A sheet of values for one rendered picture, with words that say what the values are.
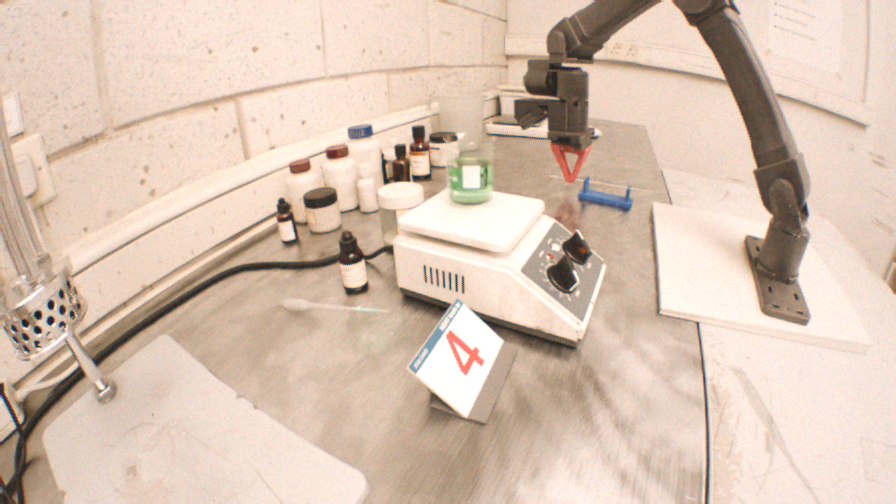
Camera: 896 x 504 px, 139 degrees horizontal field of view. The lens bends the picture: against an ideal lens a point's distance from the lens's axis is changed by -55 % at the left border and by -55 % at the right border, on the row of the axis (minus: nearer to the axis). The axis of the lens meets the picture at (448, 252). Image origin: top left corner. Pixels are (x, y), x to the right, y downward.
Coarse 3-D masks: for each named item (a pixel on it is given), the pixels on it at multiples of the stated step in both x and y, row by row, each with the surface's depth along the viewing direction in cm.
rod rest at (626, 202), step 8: (584, 184) 63; (584, 192) 63; (592, 192) 64; (600, 192) 64; (592, 200) 63; (600, 200) 62; (608, 200) 61; (616, 200) 60; (624, 200) 60; (632, 200) 61
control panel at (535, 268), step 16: (544, 240) 36; (560, 240) 38; (544, 256) 34; (560, 256) 35; (592, 256) 38; (528, 272) 32; (544, 272) 33; (592, 272) 36; (544, 288) 31; (576, 288) 33; (592, 288) 34; (560, 304) 30; (576, 304) 31
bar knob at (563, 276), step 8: (568, 256) 33; (560, 264) 33; (568, 264) 32; (552, 272) 32; (560, 272) 32; (568, 272) 31; (576, 272) 32; (552, 280) 32; (560, 280) 32; (568, 280) 31; (576, 280) 31; (560, 288) 32; (568, 288) 31
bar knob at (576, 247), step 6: (576, 234) 36; (570, 240) 37; (576, 240) 36; (582, 240) 36; (564, 246) 36; (570, 246) 37; (576, 246) 36; (582, 246) 36; (588, 246) 36; (564, 252) 36; (570, 252) 36; (576, 252) 36; (582, 252) 36; (588, 252) 35; (576, 258) 36; (582, 258) 36; (582, 264) 36
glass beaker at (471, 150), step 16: (448, 144) 35; (464, 144) 34; (480, 144) 34; (448, 160) 36; (464, 160) 35; (480, 160) 35; (448, 176) 37; (464, 176) 36; (480, 176) 36; (448, 192) 38; (464, 192) 37; (480, 192) 37; (464, 208) 38; (480, 208) 38
